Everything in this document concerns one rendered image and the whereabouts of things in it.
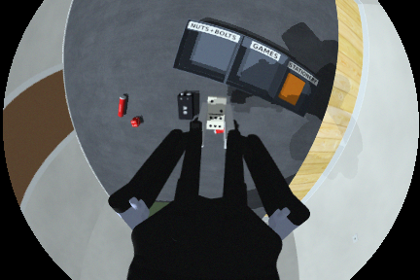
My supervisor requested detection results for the red die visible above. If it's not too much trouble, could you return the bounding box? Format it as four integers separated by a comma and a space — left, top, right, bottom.
131, 118, 140, 126

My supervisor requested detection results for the dark grey three-compartment bin rack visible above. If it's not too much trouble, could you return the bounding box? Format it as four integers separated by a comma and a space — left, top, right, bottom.
172, 18, 321, 117

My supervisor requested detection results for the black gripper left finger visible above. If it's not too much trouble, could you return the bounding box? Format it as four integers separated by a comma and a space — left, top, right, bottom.
108, 102, 208, 244

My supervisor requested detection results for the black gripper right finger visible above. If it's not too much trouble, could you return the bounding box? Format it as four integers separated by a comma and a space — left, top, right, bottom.
222, 104, 310, 248

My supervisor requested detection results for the white domino tile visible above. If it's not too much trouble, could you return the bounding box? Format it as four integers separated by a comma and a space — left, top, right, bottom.
206, 95, 227, 130

